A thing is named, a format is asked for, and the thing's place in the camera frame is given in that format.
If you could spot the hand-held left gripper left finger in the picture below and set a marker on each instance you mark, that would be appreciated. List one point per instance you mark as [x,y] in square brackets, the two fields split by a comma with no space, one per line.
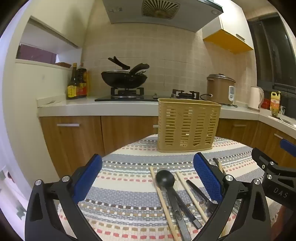
[86,178]

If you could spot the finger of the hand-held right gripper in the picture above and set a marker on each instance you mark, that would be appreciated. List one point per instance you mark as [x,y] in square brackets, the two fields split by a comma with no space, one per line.
[262,160]
[288,144]

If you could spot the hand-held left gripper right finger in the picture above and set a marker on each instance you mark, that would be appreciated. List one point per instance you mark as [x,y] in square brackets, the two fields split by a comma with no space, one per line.
[208,177]

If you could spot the wooden chopstick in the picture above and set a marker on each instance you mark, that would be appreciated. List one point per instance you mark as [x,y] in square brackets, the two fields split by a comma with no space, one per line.
[220,167]
[192,197]
[163,201]

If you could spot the black plastic fork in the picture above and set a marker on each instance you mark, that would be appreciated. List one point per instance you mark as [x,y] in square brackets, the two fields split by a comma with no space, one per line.
[198,192]

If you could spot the black plastic ladle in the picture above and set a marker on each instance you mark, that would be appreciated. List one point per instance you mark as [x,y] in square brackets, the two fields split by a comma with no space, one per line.
[165,179]

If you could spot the tan plastic utensil basket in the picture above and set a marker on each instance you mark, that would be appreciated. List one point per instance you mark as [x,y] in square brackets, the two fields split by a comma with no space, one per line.
[187,125]

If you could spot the steel sink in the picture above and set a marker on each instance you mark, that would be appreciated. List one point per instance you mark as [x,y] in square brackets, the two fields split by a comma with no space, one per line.
[285,120]

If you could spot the small metal tap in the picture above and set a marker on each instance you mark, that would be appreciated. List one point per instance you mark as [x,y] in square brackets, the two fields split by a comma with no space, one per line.
[282,110]

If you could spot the striped woven tablecloth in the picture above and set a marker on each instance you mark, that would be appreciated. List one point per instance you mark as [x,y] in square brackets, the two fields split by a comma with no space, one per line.
[129,185]

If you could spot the yellow plastic bottle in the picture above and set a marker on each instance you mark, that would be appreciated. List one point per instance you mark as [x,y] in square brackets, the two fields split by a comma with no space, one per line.
[275,102]

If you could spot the red container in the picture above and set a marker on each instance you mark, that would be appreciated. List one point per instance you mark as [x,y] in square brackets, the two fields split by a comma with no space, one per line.
[266,103]

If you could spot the white electric kettle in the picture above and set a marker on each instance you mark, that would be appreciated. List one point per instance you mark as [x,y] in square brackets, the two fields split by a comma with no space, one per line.
[254,97]

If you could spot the white printed sheet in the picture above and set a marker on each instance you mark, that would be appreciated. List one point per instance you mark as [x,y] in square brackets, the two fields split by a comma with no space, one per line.
[13,197]

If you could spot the black glass gas stove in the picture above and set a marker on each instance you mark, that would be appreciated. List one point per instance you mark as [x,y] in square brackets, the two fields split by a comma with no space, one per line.
[104,98]

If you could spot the brown rice cooker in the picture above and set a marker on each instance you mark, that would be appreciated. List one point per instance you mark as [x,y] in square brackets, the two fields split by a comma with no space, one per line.
[218,90]

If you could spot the dark kitchen window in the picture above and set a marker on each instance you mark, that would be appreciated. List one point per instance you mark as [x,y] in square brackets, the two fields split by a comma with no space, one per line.
[272,58]

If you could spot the dark soy sauce bottle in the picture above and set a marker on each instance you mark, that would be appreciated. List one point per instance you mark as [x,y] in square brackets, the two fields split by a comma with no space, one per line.
[72,88]

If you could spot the dark sauce bottles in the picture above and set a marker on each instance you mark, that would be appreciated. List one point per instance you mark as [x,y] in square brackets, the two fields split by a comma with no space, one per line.
[82,83]

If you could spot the black wok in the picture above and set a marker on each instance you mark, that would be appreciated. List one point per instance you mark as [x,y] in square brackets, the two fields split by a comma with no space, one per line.
[120,80]

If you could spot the brown tray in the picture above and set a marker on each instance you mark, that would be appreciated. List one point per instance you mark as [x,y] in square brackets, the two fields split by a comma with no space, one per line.
[63,64]

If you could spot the grey range hood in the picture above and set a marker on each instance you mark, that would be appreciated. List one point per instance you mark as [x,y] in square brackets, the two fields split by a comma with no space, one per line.
[161,16]

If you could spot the white and yellow wall cabinet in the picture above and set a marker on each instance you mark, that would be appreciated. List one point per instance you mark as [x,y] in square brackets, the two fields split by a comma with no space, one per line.
[231,27]

